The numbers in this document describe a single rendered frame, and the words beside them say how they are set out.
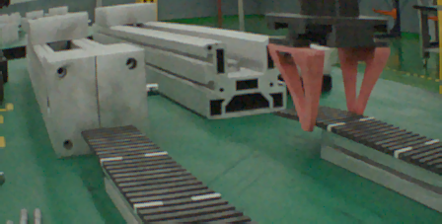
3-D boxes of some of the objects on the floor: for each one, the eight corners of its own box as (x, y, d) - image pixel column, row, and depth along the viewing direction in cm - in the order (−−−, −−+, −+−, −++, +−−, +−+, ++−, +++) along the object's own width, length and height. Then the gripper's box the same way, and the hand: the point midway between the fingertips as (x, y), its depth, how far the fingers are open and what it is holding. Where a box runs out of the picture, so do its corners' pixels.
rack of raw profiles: (325, 31, 1198) (316, -67, 1157) (357, 30, 1232) (348, -63, 1191) (421, 46, 899) (410, -74, 858) (451, 45, 933) (441, -68, 892)
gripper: (295, -48, 44) (302, 143, 47) (387, -38, 48) (392, 126, 51) (258, -44, 51) (265, 126, 54) (348, -38, 54) (355, 113, 57)
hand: (331, 117), depth 52 cm, fingers closed on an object, 5 cm apart
